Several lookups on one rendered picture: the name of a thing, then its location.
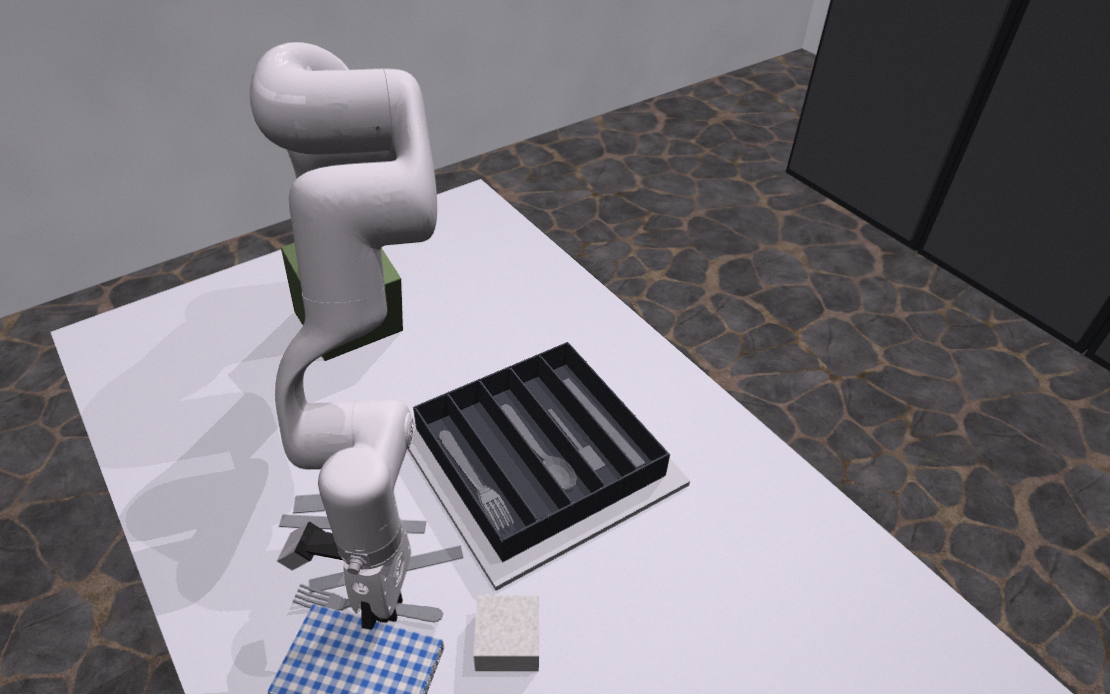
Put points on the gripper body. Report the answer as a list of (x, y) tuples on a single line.
[(373, 586)]

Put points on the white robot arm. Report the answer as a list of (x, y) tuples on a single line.
[(344, 208)]

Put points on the grey metal fork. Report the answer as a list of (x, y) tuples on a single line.
[(445, 433), (424, 613), (487, 495)]

